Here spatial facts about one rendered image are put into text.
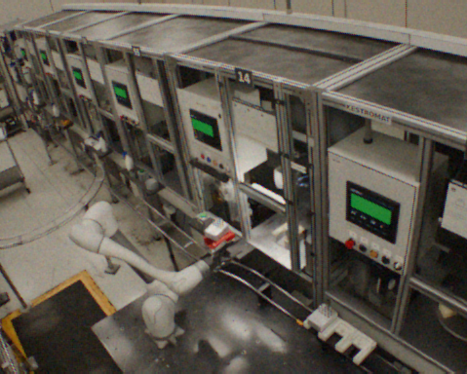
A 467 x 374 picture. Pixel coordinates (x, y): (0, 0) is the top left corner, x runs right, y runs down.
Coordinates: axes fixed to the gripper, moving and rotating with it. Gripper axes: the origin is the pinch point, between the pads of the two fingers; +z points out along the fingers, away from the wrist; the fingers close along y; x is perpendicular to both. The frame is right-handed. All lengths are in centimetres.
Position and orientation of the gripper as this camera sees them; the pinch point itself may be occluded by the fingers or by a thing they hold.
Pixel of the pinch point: (235, 246)
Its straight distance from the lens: 231.1
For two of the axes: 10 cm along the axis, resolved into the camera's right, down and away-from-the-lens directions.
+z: 7.6, -4.5, 4.7
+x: -6.4, -3.5, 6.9
